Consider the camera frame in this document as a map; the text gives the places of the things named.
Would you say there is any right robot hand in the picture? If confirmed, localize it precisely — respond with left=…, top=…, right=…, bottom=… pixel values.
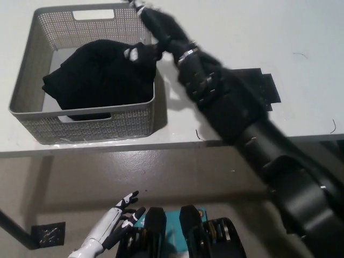
left=122, top=0, right=200, bottom=66

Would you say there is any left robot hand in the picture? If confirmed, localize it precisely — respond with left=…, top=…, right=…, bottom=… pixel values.
left=88, top=190, right=147, bottom=250

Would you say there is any grey perforated plastic basket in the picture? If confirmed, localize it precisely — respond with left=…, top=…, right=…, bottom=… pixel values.
left=8, top=2, right=156, bottom=146

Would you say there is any black patterned flat mat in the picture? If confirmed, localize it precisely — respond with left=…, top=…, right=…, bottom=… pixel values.
left=230, top=68, right=282, bottom=111

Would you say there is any black table leg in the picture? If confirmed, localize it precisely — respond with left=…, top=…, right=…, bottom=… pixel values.
left=0, top=209, right=35, bottom=249

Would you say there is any black table foot plate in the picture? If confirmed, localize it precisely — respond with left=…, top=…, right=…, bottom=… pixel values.
left=31, top=221, right=67, bottom=247

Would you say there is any black t-shirt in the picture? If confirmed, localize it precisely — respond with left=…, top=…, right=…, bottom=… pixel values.
left=41, top=39, right=158, bottom=121

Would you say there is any black ribbed robot body block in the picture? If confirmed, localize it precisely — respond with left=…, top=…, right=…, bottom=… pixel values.
left=179, top=205, right=247, bottom=258
left=115, top=206, right=167, bottom=258

